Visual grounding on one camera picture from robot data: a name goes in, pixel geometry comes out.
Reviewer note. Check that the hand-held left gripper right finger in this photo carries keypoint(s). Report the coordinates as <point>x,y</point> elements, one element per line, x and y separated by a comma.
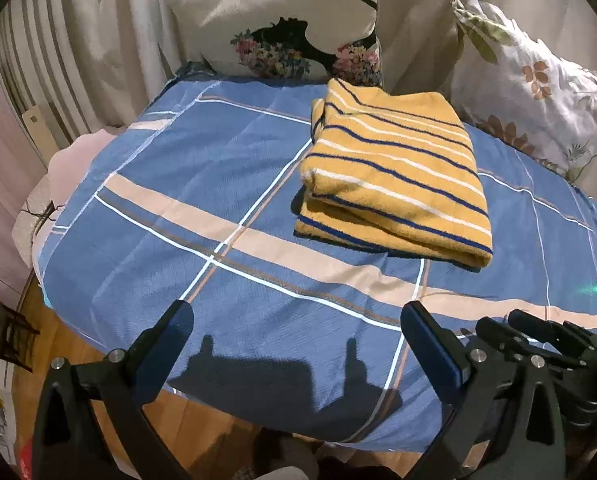
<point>428,350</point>

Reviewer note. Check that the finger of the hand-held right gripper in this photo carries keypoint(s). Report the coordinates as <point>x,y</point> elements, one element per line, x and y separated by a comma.
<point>498,335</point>
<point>548,325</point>

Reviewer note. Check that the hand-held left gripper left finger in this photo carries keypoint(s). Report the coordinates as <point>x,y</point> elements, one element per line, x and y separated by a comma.
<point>171,340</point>

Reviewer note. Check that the yellow striped shirt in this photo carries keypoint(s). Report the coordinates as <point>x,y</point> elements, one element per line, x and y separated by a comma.
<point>403,175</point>

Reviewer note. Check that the blue plaid bed sheet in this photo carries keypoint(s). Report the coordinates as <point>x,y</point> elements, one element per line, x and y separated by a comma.
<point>203,260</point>

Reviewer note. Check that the dark wooden chair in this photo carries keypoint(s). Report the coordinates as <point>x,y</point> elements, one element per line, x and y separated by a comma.
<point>8,327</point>

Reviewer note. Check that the pink cloth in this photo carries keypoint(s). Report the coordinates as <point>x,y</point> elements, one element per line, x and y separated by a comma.
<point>68,165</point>

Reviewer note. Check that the white leaf print pillow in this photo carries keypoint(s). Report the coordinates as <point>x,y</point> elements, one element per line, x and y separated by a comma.
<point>528,85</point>

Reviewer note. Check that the light wooden board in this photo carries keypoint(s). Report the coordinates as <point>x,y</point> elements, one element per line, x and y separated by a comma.
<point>38,130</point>

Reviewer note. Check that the floral pillow with black silhouette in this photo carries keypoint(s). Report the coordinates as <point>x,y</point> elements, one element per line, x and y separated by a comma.
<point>238,5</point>

